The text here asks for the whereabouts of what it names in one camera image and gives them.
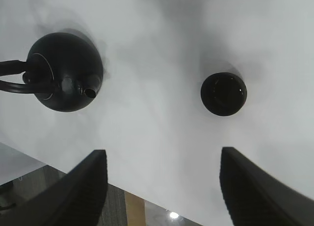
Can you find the small black teacup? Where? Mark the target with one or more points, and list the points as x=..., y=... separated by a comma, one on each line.
x=223, y=94

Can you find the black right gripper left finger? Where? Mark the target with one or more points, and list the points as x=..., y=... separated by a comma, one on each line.
x=75, y=200

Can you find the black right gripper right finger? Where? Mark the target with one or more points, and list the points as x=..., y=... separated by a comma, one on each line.
x=255, y=198

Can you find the black round teapot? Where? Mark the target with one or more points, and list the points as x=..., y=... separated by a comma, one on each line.
x=64, y=71

